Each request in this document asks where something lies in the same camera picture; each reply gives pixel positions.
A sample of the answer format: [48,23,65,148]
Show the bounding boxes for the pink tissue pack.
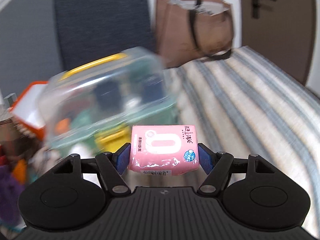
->
[129,125,200,176]

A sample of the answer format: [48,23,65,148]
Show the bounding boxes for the clear plastic storage bin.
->
[38,47,178,157]

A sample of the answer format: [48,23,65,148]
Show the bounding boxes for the striped bed cover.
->
[165,47,319,237]

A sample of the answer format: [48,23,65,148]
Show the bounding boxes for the orange cardboard box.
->
[10,81,48,141]

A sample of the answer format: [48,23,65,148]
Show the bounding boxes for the brown paper bag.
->
[155,0,234,68]

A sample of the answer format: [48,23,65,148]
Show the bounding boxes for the brown wooden door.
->
[241,0,316,85]

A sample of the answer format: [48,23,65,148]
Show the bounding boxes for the dark grey wall panel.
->
[54,0,155,70]

